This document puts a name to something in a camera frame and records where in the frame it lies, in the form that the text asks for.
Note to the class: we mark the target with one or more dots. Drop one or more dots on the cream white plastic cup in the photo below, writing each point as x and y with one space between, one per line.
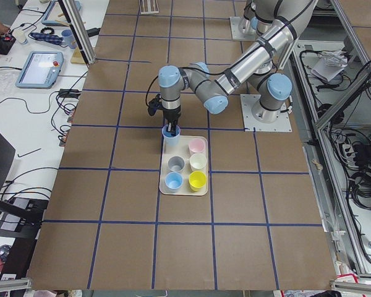
198 162

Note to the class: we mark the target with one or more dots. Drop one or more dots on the grey plastic cup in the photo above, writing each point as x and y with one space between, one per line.
176 164

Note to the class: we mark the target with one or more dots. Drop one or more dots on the pink plastic cup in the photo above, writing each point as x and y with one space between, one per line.
197 145

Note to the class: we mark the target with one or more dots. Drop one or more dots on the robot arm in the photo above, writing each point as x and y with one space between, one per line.
277 24
249 12

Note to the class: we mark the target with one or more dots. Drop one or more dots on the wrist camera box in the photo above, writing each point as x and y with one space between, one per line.
153 106

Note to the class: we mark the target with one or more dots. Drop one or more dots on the light blue plastic cup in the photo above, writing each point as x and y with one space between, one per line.
171 140

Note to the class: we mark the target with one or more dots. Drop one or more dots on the silver aluminium frame post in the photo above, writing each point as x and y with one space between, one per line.
76 24

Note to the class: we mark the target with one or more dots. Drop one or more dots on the wooden mug tree stand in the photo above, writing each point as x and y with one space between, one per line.
76 56

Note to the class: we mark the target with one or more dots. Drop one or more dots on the blue cup on desk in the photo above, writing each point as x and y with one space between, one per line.
69 39

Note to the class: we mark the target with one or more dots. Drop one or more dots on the yellow plastic cup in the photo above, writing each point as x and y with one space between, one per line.
197 180

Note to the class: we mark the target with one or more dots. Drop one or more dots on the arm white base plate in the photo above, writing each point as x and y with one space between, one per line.
256 119
243 29

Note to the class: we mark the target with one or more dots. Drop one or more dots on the white wire cup rack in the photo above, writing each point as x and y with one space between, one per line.
148 7

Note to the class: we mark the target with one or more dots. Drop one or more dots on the blue teach pendant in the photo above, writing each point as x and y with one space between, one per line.
51 16
40 70

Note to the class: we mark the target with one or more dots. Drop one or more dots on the dark blue checkered cloth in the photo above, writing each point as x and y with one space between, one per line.
49 38

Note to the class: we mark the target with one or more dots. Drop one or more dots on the white paper cup on desk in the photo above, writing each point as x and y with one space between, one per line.
20 36

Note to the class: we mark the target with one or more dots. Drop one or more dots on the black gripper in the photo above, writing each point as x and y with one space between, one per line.
171 117

